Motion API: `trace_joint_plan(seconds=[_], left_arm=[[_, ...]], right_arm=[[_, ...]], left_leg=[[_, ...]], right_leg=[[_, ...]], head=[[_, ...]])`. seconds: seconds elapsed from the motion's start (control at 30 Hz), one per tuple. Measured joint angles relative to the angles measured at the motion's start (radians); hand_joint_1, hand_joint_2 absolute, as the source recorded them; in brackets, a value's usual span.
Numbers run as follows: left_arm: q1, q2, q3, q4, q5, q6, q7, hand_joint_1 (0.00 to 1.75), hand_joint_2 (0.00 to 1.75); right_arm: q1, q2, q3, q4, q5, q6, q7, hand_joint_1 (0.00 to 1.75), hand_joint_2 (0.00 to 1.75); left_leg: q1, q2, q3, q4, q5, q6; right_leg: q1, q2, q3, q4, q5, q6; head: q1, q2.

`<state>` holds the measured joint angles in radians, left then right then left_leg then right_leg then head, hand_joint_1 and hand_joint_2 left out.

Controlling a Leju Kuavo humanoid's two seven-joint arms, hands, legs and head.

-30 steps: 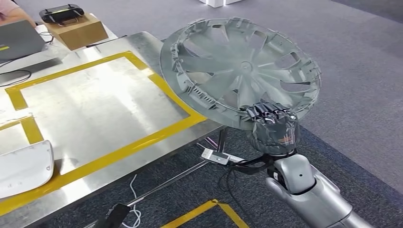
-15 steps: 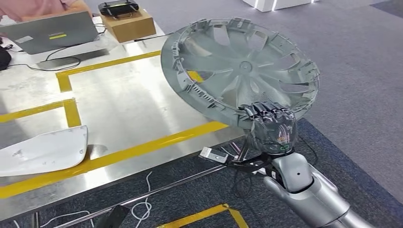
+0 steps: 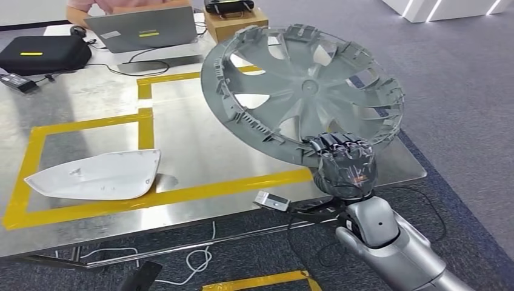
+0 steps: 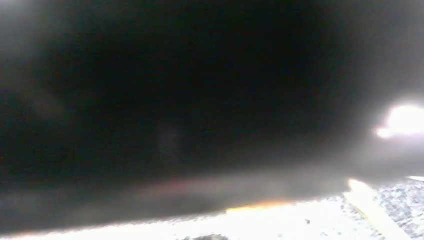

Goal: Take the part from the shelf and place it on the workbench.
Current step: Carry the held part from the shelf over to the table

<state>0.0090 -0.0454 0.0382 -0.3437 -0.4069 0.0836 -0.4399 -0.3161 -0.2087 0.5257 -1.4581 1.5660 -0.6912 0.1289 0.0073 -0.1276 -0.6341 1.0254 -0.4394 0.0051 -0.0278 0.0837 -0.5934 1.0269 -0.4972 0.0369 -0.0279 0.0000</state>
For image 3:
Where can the yellow floor tape marking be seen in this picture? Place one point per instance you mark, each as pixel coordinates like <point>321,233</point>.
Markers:
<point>261,280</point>

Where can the stainless steel workbench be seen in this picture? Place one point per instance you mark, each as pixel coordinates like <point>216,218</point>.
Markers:
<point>192,152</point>

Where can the brown cardboard box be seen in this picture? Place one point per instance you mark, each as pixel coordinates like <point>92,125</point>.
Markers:
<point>237,28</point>

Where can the grey plastic wheel cover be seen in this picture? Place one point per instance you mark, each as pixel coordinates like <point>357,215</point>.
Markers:
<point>305,88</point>

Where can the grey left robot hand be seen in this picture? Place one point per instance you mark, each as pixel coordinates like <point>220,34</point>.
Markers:
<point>142,277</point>

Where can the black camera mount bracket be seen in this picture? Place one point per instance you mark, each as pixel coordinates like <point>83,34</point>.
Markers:
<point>317,211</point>

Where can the grey laptop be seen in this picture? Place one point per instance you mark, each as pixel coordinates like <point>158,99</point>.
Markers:
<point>140,30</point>

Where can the black computer mouse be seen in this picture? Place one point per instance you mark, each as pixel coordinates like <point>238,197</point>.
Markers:
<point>78,31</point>

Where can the white plinth with light strips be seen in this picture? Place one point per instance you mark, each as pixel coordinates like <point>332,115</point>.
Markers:
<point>453,8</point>

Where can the yellow workbench tape outline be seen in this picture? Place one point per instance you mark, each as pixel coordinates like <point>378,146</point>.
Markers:
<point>146,128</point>

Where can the black zip case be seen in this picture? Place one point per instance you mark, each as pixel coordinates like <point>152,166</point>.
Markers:
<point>44,54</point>

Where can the black power adapter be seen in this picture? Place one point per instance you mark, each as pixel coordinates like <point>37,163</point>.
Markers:
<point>16,82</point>

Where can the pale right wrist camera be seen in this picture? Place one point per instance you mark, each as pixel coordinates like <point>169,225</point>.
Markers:
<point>272,201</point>

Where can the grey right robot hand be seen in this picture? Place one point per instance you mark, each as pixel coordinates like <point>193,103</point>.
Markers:
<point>349,172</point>

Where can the white mirror cover part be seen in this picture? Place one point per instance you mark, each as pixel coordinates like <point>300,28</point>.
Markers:
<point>100,176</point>

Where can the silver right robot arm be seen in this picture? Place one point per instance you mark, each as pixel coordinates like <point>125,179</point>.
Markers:
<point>393,249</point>

